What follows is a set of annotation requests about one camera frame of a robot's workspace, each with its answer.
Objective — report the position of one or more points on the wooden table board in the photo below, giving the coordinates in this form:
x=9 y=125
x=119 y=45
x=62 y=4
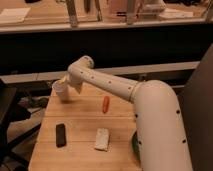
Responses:
x=82 y=115

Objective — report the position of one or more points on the orange carrot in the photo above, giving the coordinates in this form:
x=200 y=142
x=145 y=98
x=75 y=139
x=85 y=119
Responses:
x=106 y=103

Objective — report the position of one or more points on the black chair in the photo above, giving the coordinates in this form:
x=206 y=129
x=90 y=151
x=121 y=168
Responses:
x=12 y=111

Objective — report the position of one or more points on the metal frame post right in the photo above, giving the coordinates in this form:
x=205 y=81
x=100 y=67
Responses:
x=130 y=11

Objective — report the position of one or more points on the white folded cloth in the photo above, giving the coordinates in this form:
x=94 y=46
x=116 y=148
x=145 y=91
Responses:
x=102 y=139

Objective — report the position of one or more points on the black rectangular block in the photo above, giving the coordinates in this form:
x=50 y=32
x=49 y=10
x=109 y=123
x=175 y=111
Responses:
x=60 y=135

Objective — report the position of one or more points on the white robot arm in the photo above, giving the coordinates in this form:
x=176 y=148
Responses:
x=161 y=136

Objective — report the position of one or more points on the white paper sheet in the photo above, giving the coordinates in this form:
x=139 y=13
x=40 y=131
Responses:
x=13 y=15

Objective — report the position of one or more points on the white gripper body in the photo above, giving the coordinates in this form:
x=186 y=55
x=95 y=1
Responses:
x=73 y=82

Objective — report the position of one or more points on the metal frame post left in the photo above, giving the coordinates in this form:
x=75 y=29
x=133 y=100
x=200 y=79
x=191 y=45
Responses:
x=72 y=13

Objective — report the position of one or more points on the metal frame post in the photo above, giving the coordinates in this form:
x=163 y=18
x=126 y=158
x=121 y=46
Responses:
x=130 y=11
x=72 y=13

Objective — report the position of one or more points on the green ceramic bowl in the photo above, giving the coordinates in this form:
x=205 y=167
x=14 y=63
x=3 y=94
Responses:
x=134 y=143

